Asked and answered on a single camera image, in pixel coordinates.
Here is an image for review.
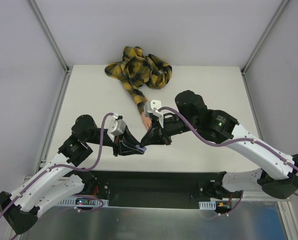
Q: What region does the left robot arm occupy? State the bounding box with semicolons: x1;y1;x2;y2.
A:
0;113;146;235

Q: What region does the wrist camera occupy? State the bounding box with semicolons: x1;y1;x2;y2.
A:
107;113;126;142
144;100;164;128

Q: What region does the yellow plaid shirt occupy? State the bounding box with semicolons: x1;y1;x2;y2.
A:
105;46;173;114

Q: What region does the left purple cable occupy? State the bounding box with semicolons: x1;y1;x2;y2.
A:
0;112;119;240

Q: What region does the left white cable duct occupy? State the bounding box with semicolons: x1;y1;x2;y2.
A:
57;196;109;208

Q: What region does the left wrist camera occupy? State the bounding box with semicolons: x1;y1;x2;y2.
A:
107;113;126;142

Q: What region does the left aluminium frame post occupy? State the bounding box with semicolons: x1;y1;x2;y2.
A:
26;0;70;73

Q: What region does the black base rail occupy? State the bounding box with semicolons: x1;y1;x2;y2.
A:
52;169;272;208

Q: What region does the white cable duct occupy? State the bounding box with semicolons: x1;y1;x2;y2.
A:
57;196;109;208
198;200;232;211

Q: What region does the purple nail polish bottle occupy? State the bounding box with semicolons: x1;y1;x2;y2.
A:
136;145;147;154

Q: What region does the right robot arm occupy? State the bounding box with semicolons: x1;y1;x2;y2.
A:
141;90;298;200

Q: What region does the mannequin hand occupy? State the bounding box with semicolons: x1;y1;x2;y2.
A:
141;112;152;130

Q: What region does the aluminium frame post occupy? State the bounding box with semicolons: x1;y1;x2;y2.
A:
26;0;70;73
241;0;291;75

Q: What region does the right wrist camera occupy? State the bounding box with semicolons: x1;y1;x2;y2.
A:
144;100;164;128

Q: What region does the right aluminium frame post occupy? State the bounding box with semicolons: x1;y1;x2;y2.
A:
241;0;291;75

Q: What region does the right white cable duct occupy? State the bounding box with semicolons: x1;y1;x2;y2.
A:
198;200;232;211

